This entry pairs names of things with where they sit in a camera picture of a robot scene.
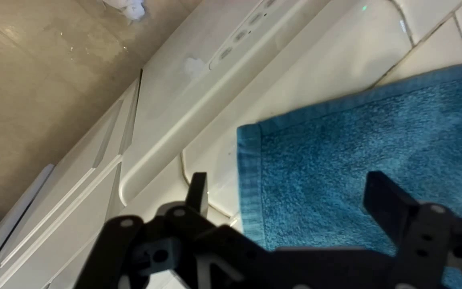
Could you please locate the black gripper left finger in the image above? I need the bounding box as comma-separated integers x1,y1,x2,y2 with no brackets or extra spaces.
75,170,317,289

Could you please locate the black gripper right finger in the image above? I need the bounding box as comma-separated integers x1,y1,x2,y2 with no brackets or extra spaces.
362,168,462,289

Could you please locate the blue terry towel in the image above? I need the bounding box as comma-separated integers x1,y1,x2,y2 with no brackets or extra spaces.
235,57,462,289

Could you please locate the white base cabinet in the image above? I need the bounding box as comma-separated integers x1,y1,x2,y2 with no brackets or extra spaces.
0,69,142,289

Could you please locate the white dishwasher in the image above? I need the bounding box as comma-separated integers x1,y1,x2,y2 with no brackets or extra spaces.
117,0,404,207

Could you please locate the small white floor object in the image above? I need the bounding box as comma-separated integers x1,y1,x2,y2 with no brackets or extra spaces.
101,0,147,22

